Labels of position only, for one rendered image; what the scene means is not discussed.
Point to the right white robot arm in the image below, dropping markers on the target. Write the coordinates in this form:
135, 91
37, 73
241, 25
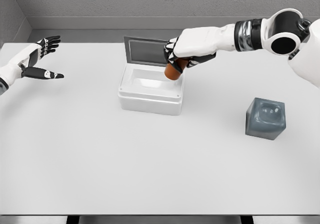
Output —
280, 36

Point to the white open storage box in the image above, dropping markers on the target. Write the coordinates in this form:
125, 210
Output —
151, 90

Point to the brown cylindrical cup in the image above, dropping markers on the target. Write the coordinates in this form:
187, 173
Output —
173, 71

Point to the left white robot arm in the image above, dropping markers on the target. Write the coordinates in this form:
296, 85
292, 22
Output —
5, 76

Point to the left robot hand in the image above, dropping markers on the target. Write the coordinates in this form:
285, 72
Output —
30, 58

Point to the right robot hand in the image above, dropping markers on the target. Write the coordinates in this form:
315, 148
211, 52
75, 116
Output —
195, 44

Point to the grey box lid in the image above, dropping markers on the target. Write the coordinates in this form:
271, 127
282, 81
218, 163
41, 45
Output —
146, 50

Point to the grey glossy cube block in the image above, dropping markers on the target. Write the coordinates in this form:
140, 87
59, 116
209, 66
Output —
265, 118

